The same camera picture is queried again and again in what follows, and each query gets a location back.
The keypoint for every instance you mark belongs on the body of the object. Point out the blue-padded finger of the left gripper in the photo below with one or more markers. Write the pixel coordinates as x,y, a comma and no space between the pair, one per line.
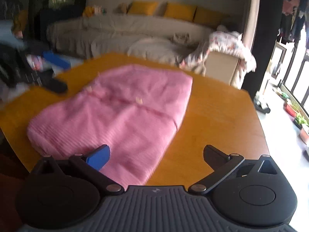
56,60

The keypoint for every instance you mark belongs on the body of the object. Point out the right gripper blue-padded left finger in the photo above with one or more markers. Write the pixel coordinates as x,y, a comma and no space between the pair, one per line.
88,166

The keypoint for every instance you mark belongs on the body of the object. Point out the yellow plush toy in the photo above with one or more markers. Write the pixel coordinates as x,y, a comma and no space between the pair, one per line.
90,11

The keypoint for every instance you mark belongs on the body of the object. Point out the yellow cushion right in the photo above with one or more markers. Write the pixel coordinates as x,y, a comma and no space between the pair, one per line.
208,18

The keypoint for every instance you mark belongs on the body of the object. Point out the crumpled beige cloth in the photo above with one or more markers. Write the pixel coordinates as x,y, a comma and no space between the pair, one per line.
180,38

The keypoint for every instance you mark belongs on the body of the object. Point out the beige covered sofa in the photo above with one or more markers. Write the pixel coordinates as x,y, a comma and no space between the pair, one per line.
145,37

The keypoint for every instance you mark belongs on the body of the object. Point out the yellow cushion middle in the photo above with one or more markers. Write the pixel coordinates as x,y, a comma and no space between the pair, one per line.
180,11

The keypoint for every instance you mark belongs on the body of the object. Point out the red plastic basin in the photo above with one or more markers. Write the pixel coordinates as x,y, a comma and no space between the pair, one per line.
291,109

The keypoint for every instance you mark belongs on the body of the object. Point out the floral pink blanket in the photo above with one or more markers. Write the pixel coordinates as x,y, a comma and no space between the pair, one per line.
228,43

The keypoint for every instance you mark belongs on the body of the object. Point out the yellow cushion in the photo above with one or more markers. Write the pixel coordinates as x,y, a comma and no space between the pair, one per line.
142,8
208,18
180,11

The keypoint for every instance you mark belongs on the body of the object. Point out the pink ribbed child's dress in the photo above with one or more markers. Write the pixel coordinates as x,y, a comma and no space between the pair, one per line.
133,109

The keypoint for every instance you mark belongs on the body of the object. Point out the yellow cushion left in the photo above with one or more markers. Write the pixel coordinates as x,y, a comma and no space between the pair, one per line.
142,8

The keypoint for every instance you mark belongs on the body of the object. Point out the small green plant tray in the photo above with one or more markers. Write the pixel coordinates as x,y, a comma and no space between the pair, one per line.
299,121

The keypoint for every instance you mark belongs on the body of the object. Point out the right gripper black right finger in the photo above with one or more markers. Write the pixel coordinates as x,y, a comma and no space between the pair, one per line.
222,164

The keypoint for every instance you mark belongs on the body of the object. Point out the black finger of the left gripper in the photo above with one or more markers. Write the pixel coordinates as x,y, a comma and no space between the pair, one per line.
52,84

